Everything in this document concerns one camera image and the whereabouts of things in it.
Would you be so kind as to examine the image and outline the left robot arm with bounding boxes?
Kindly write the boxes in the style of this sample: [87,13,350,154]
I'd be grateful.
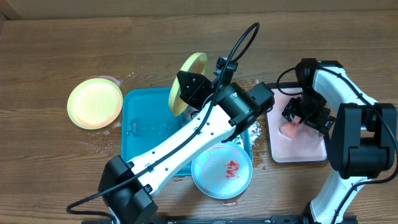
[98,52,274,223]

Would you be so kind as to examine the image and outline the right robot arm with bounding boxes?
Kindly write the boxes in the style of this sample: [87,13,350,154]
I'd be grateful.
[282,58,397,224]

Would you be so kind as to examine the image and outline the pink sponge with dark scourer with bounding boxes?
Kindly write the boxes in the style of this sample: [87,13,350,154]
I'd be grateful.
[279,122,300,139]

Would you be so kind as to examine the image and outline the yellow-green plate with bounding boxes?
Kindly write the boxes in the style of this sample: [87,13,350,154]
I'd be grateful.
[168,52,208,116]

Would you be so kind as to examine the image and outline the light blue plate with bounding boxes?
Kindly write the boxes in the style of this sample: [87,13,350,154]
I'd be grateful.
[191,142,252,199]

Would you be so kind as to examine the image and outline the yellow plate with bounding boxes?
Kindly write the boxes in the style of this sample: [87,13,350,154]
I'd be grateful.
[67,78,123,129]

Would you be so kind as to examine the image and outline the black tray with soapy water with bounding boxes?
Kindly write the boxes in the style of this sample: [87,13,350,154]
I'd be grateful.
[266,83,327,163]

